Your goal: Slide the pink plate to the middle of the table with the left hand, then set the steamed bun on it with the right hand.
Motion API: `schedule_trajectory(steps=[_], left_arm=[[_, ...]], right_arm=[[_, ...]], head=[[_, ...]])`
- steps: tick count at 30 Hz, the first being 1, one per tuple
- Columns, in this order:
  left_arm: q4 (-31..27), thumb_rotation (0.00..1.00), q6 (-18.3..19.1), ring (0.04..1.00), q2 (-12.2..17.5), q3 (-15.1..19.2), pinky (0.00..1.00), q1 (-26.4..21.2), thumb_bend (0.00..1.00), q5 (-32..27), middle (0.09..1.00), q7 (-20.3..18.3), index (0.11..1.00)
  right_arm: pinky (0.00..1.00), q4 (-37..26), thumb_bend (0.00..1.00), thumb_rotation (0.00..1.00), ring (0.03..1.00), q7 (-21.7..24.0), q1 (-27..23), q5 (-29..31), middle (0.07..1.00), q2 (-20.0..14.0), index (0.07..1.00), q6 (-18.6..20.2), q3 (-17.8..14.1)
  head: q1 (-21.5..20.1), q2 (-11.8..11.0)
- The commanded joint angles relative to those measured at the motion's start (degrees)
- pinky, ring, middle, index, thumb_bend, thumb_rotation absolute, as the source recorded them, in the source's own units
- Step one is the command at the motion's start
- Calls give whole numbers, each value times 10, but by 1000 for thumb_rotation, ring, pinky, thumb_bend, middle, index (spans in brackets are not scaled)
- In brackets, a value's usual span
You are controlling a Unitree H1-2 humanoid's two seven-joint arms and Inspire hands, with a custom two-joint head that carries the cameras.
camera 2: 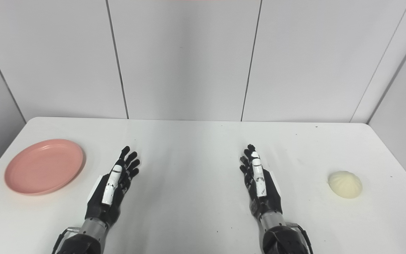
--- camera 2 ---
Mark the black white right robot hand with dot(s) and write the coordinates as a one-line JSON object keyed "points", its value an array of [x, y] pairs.
{"points": [[268, 201]]}

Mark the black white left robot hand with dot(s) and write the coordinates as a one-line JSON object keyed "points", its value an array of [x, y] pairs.
{"points": [[99, 208]]}

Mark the pink round plate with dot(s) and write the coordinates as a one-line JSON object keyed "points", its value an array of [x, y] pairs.
{"points": [[44, 166]]}

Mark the cream steamed bun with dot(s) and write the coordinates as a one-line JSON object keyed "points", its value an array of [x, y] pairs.
{"points": [[345, 184]]}

